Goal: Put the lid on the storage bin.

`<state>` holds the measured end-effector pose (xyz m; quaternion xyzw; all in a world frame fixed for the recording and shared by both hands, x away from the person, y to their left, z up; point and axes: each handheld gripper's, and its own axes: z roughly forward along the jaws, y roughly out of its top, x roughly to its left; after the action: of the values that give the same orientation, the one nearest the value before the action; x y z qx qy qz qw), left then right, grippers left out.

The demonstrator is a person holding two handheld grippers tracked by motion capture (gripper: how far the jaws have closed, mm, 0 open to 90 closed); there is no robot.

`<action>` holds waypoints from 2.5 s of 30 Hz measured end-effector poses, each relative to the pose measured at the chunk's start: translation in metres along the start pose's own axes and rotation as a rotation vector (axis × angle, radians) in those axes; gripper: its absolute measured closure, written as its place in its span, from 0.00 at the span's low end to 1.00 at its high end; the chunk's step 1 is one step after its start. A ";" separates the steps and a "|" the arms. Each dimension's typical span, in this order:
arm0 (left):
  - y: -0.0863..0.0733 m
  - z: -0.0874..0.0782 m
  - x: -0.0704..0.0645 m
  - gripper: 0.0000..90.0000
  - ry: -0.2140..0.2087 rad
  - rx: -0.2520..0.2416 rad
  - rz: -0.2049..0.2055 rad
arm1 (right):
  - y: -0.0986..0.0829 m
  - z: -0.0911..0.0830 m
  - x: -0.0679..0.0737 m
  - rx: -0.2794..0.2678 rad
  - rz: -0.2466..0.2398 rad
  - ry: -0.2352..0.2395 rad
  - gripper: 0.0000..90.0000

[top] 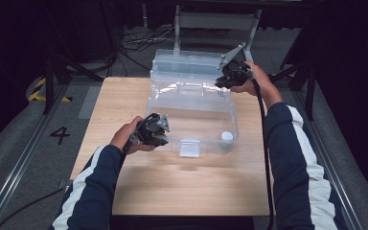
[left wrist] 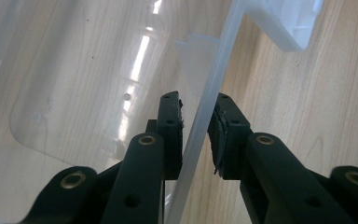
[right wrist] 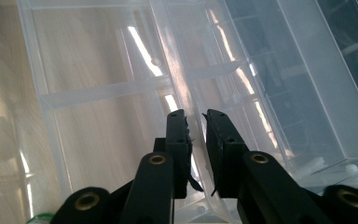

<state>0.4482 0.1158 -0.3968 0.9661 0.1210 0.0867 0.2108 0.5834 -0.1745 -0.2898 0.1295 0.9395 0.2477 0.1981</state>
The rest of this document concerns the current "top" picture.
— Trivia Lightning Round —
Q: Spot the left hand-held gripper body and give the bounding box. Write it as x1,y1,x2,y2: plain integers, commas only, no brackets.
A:
129,112,171,148

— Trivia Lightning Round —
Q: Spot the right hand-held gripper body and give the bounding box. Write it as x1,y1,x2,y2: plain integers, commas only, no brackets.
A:
218,42,253,85

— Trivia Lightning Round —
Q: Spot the clear plastic storage box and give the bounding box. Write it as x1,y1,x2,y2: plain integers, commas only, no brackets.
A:
145,48,240,158

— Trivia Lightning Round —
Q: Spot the small white-capped jar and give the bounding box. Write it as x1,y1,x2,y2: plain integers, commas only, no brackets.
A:
219,130,235,150

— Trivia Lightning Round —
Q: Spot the person's right hand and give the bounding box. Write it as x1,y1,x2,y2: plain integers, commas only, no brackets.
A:
231,60,284,109

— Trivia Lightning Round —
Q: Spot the person's left hand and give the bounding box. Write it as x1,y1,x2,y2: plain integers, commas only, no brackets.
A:
109,116,156,154

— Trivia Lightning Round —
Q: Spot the black tripod stand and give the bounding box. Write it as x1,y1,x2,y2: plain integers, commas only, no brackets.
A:
42,54,104,115
267,60,317,122

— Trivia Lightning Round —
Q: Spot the yellow and black floor tape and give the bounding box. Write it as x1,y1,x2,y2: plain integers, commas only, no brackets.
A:
28,78,74,104

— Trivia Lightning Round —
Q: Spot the grey metal frame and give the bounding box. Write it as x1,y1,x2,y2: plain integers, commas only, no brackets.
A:
173,4,263,61

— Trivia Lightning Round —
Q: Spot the right hand-held gripper cable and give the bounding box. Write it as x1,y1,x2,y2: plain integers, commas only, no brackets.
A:
250,76,275,230

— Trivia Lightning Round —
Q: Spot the bundle of floor cables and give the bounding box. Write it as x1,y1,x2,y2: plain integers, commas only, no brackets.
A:
119,27,176,72

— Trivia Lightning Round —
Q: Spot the metal floor rail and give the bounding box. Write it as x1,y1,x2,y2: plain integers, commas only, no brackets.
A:
0,84,70,230
291,90,365,230

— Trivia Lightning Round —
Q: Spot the black floor cable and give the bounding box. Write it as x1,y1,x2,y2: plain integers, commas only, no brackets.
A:
0,187,67,230

